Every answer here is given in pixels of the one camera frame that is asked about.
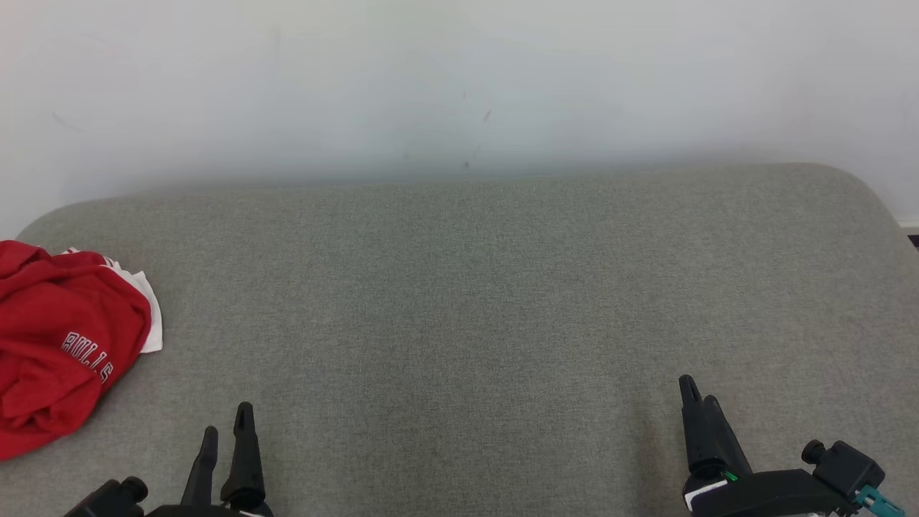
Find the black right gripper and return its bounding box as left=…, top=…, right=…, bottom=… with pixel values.
left=678, top=374, right=838, bottom=517

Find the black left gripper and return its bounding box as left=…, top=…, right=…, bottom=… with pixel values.
left=144, top=402, right=275, bottom=517

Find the grey fabric sofa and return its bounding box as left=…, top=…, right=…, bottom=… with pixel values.
left=0, top=164, right=919, bottom=517

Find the teal right cable connector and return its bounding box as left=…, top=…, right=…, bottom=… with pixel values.
left=854, top=486, right=907, bottom=517

